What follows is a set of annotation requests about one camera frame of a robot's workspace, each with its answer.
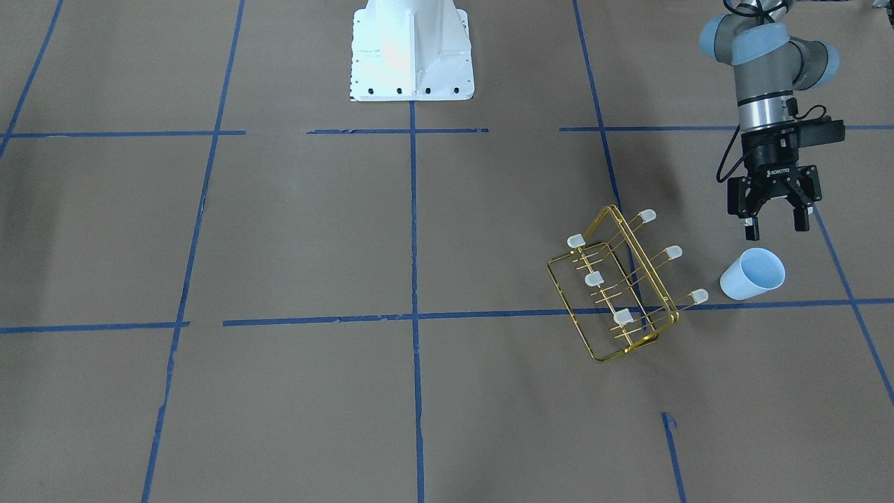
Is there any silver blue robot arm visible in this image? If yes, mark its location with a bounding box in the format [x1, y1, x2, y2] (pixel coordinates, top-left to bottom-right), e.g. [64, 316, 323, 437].
[699, 1, 846, 242]

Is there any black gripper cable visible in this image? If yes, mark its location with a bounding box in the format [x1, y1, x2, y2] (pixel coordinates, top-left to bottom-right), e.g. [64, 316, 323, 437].
[715, 105, 828, 185]

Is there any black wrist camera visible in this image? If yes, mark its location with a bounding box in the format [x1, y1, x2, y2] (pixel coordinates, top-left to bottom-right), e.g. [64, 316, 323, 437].
[796, 117, 846, 147]

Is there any gold wire cup holder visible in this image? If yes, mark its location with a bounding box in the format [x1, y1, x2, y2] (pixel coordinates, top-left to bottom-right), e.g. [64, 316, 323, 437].
[545, 205, 710, 363]

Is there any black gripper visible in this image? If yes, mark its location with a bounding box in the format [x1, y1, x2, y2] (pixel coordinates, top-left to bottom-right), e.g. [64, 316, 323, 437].
[726, 121, 819, 240]

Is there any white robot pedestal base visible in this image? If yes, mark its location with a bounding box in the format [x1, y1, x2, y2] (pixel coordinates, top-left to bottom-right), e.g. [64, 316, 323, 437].
[349, 1, 476, 102]

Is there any light blue plastic cup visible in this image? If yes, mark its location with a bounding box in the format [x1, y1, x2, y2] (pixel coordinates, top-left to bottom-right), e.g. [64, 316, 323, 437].
[719, 247, 786, 300]

